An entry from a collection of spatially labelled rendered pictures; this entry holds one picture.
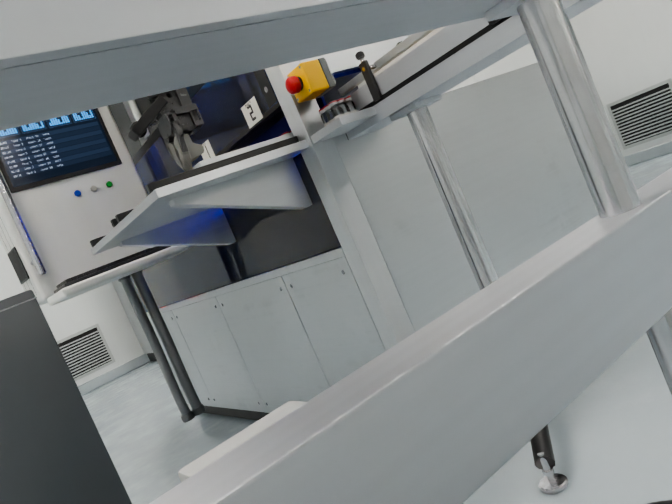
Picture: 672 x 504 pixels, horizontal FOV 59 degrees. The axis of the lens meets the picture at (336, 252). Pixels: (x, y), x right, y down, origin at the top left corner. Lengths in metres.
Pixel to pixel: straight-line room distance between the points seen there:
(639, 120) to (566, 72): 5.35
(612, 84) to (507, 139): 4.29
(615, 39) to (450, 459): 5.73
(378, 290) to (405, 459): 1.01
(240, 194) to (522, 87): 1.03
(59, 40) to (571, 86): 0.58
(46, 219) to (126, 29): 1.85
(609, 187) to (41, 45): 0.63
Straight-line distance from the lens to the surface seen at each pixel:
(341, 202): 1.46
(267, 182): 1.49
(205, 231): 1.94
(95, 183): 2.34
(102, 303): 6.91
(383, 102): 1.41
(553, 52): 0.80
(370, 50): 1.69
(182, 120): 1.46
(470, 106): 1.86
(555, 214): 2.02
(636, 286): 0.75
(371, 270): 1.47
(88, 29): 0.42
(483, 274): 1.42
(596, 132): 0.79
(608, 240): 0.72
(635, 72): 6.08
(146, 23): 0.43
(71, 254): 2.25
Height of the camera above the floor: 0.69
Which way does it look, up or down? 3 degrees down
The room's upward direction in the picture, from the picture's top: 23 degrees counter-clockwise
